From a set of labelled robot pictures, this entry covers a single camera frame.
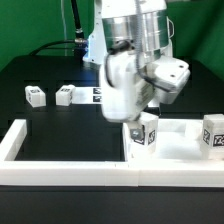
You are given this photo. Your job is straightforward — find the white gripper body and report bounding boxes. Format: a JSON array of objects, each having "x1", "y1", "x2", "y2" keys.
[{"x1": 99, "y1": 52, "x2": 190, "y2": 123}]

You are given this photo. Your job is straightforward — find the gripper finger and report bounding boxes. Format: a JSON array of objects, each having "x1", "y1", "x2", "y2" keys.
[{"x1": 130, "y1": 121, "x2": 144, "y2": 140}]

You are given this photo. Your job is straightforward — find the white square table top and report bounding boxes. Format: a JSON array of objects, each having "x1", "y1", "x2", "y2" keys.
[{"x1": 123, "y1": 118, "x2": 224, "y2": 161}]

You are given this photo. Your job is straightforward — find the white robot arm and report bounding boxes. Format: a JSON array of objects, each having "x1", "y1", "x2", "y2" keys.
[{"x1": 84, "y1": 0, "x2": 190, "y2": 140}]

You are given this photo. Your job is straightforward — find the white U-shaped fence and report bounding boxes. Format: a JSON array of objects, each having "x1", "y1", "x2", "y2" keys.
[{"x1": 0, "y1": 119, "x2": 224, "y2": 188}]

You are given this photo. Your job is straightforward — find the white marker base plate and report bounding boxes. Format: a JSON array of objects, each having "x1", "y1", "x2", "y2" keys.
[{"x1": 72, "y1": 87, "x2": 102, "y2": 104}]

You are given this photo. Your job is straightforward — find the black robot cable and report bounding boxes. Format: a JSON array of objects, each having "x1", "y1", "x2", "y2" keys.
[{"x1": 29, "y1": 0, "x2": 89, "y2": 57}]

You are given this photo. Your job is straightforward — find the thin grey cable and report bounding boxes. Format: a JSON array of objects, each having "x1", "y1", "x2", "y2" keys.
[{"x1": 60, "y1": 0, "x2": 69, "y2": 57}]

